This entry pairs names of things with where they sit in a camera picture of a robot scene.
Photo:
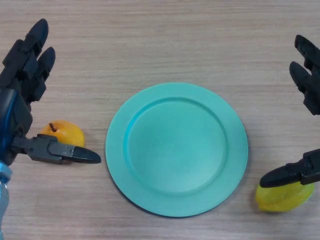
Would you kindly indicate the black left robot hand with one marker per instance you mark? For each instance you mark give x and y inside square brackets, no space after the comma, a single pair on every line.
[17,112]

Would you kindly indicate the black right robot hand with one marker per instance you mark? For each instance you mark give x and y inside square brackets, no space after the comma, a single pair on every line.
[310,85]

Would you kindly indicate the yellow starfruit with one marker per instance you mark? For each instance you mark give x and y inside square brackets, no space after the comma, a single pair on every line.
[282,200]

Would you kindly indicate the teal round plate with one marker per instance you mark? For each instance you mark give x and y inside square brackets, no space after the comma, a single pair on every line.
[177,150]

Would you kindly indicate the orange pear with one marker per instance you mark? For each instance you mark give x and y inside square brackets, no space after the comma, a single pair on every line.
[68,132]

